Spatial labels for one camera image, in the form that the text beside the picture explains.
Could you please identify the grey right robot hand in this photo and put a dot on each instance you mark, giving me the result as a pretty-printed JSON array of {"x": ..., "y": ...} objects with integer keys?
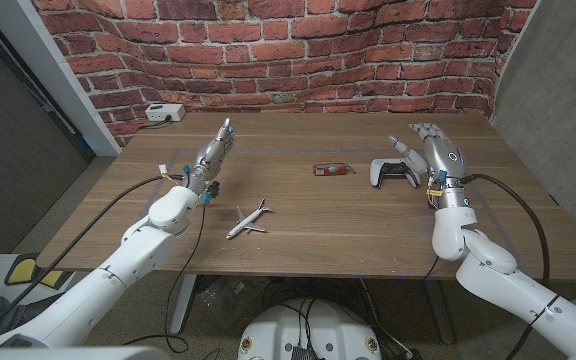
[{"x": 440, "y": 155}]

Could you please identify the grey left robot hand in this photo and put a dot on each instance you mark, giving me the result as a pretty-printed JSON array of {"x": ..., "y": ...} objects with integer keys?
[{"x": 210, "y": 157}]

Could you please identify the white black game controller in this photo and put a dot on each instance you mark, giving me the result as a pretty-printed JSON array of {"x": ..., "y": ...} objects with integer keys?
[{"x": 393, "y": 170}]

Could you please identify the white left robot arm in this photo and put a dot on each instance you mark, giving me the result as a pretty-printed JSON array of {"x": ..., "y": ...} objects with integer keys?
[{"x": 103, "y": 280}]

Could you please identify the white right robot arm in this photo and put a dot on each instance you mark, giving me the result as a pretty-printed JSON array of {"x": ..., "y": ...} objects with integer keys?
[{"x": 503, "y": 287}]

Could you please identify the white toy airplane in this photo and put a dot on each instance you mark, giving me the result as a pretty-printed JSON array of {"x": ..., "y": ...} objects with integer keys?
[{"x": 246, "y": 223}]

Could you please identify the white power strip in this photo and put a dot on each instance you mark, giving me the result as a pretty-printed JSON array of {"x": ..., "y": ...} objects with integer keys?
[{"x": 164, "y": 112}]

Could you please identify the red utility knife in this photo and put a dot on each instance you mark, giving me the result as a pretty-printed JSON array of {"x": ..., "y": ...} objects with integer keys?
[{"x": 329, "y": 170}]

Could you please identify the red brick print backdrop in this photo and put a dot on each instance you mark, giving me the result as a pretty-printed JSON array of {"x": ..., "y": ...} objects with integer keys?
[{"x": 268, "y": 50}]

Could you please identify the clear plastic bag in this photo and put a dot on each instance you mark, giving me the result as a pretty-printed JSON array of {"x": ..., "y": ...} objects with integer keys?
[{"x": 228, "y": 300}]

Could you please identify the grey metal table leg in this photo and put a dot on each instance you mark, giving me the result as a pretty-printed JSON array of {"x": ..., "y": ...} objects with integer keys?
[
  {"x": 183, "y": 305},
  {"x": 439, "y": 312}
]

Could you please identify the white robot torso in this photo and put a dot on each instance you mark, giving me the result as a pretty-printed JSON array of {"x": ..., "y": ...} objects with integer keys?
[{"x": 308, "y": 330}]

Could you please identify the yellow black foot pedal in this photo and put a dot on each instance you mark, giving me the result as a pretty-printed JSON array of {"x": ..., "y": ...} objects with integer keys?
[{"x": 23, "y": 270}]

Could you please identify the white door frame post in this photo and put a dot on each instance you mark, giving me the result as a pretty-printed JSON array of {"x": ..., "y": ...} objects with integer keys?
[{"x": 53, "y": 75}]

